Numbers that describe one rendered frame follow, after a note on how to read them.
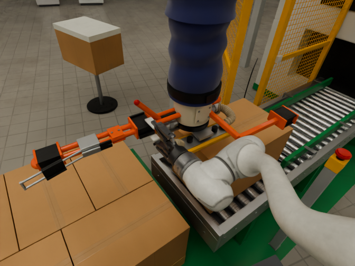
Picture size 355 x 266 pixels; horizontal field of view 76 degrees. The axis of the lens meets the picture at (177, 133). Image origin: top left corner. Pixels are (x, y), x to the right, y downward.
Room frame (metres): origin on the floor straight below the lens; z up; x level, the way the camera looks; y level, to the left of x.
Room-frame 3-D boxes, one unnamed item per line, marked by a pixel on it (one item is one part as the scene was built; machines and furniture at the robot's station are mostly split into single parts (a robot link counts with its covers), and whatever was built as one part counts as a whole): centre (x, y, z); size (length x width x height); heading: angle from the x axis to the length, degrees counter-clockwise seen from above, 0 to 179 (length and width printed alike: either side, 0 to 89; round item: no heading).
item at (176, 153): (0.57, 0.01, 1.20); 0.09 x 0.07 x 0.08; 38
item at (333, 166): (0.80, -0.81, 0.50); 0.07 x 0.07 x 1.00; 38
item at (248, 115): (1.06, -0.34, 0.75); 0.60 x 0.40 x 0.40; 128
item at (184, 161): (0.52, -0.04, 1.20); 0.09 x 0.06 x 0.09; 128
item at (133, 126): (0.72, 0.15, 1.20); 0.10 x 0.08 x 0.06; 34
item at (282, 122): (0.81, -0.45, 1.22); 0.09 x 0.08 x 0.05; 34
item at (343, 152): (0.80, -0.81, 1.02); 0.07 x 0.07 x 0.04
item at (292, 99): (2.00, -1.08, 0.60); 1.60 x 0.11 x 0.09; 128
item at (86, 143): (0.60, 0.33, 1.19); 0.07 x 0.07 x 0.04; 34
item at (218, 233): (0.84, -0.05, 0.58); 0.70 x 0.03 x 0.06; 38
